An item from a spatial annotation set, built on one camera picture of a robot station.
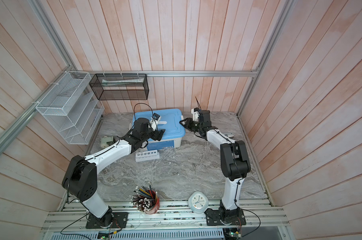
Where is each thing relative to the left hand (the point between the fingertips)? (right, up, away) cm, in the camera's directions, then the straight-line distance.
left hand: (158, 128), depth 89 cm
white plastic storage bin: (+2, -10, +5) cm, 12 cm away
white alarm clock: (+22, -39, -12) cm, 46 cm away
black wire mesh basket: (-29, +30, +15) cm, 44 cm away
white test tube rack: (-8, -17, +4) cm, 20 cm away
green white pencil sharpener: (-37, -9, +10) cm, 39 cm away
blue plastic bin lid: (+10, +2, +3) cm, 11 cm away
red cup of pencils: (-2, -31, -26) cm, 41 cm away
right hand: (+14, +4, +5) cm, 15 cm away
